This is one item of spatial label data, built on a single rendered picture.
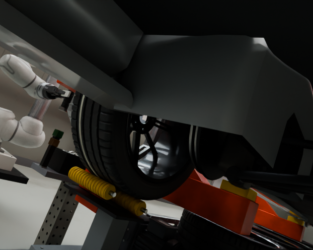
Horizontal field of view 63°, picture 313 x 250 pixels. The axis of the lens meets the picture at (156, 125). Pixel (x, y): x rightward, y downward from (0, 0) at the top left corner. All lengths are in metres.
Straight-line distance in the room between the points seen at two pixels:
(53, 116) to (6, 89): 0.80
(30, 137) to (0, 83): 2.22
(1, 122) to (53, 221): 0.75
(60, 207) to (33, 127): 0.67
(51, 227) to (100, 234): 0.57
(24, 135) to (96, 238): 1.09
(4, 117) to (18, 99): 2.27
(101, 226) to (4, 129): 1.10
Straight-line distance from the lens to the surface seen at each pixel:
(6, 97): 4.15
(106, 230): 1.06
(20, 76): 1.51
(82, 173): 1.08
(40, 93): 1.48
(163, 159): 1.24
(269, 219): 3.22
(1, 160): 1.92
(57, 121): 4.47
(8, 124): 1.94
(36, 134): 1.99
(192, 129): 0.77
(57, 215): 1.58
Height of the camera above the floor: 0.64
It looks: 10 degrees up
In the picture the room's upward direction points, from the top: 22 degrees clockwise
